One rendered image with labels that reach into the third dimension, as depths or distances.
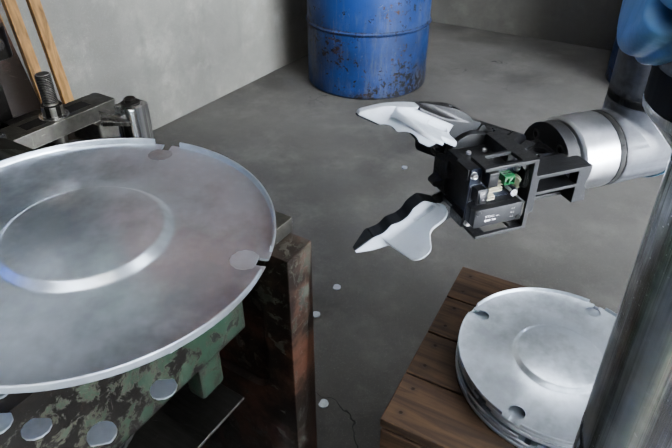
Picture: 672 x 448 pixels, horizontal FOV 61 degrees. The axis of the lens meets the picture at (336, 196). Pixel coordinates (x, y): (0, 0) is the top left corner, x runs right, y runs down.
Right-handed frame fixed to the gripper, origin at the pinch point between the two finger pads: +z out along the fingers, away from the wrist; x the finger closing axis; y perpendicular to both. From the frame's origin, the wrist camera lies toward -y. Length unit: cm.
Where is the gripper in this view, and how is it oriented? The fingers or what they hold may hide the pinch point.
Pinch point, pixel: (352, 182)
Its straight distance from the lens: 50.7
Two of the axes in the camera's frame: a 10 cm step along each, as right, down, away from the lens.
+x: 0.0, 8.4, 5.4
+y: 3.4, 5.1, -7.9
